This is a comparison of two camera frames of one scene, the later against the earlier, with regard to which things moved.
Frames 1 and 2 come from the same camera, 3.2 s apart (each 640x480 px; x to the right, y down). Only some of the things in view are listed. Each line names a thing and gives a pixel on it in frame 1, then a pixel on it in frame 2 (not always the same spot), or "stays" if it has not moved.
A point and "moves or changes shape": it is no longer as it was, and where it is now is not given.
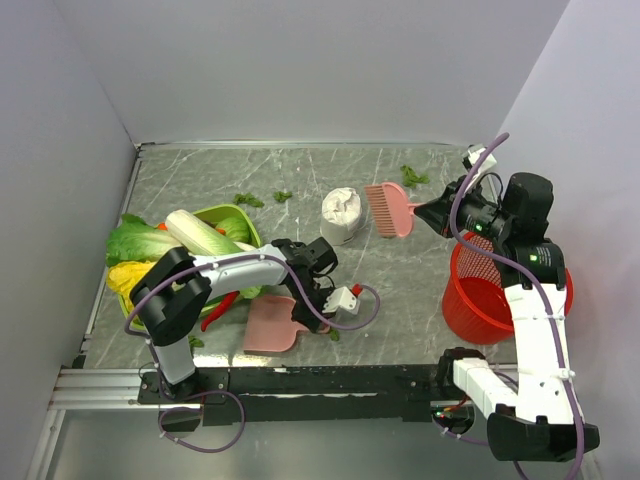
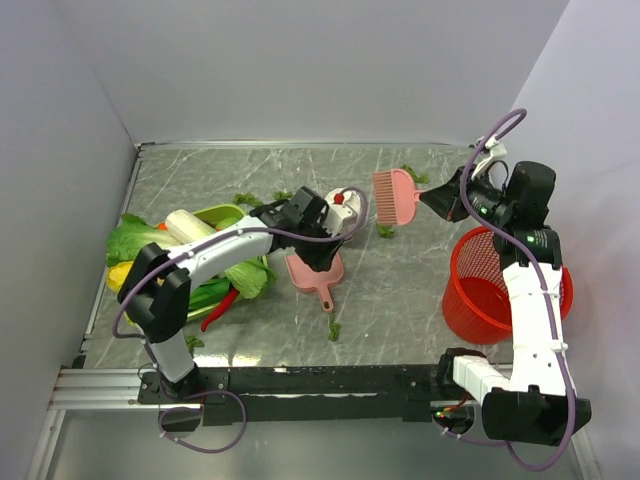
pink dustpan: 270,326 moves or changes shape
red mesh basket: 475,305 stays
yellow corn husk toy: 122,277 stays
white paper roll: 341,211 stays
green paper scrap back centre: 281,196 stays
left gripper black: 309,317 → 323,258
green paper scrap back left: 247,199 stays
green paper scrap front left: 195,342 stays
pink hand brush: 393,213 moves or changes shape
